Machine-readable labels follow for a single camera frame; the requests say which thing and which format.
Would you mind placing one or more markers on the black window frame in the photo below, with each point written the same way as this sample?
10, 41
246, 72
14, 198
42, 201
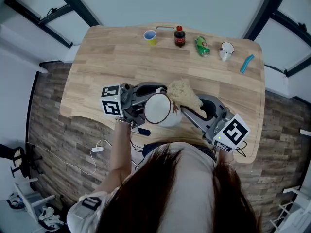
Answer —
264, 11
75, 4

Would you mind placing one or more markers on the black desk control panel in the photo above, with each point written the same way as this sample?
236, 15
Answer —
143, 131

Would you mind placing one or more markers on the white metal rack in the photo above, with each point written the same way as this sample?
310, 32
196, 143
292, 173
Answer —
296, 203
28, 200

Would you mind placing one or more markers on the small white enamel mug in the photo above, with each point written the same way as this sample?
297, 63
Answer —
224, 55

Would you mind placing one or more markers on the white furniture edge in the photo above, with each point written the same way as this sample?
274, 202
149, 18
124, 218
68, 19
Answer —
305, 132

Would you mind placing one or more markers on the person's beige shirt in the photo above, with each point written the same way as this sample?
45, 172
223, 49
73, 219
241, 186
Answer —
194, 190

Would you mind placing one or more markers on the person's dark trousers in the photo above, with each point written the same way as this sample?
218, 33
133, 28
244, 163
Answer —
147, 152

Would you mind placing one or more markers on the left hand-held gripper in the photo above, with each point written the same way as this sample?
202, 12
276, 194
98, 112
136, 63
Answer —
113, 103

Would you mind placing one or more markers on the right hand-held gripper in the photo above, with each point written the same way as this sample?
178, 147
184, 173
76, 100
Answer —
230, 132

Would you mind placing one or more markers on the dark cola bottle red cap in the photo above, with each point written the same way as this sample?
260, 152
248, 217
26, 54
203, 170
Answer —
179, 39

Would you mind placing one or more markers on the green drink can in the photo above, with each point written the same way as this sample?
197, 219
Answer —
201, 46

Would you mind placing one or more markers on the person's right forearm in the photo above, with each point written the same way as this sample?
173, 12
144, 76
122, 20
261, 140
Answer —
226, 156

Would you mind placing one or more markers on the white black sneaker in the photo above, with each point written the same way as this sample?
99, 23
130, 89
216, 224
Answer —
17, 201
50, 217

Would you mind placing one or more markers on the black chair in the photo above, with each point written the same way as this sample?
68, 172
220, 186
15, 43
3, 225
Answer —
20, 160

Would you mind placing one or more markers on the person's left forearm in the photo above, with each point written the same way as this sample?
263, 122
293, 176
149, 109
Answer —
121, 144

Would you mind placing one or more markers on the yellow paper cup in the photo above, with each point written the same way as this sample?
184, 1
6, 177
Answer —
151, 41

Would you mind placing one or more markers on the blue curved tube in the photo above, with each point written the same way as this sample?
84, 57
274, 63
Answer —
246, 64

